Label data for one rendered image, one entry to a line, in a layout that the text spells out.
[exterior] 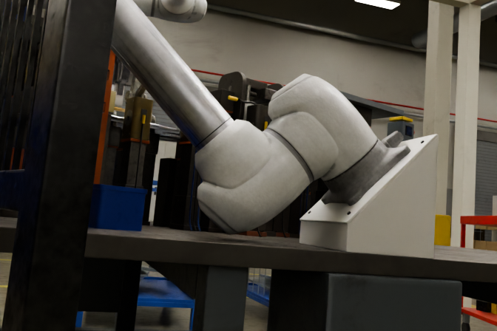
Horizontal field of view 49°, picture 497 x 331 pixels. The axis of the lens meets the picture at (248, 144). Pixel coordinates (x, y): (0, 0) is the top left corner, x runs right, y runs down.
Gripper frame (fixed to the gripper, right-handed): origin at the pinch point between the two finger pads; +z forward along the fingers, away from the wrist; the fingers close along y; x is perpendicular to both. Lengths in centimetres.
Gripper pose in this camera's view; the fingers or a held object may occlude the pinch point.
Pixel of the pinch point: (116, 96)
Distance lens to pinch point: 172.9
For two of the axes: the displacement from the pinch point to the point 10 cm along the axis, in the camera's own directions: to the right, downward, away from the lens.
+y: -6.1, 0.5, 7.9
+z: -0.9, 9.9, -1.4
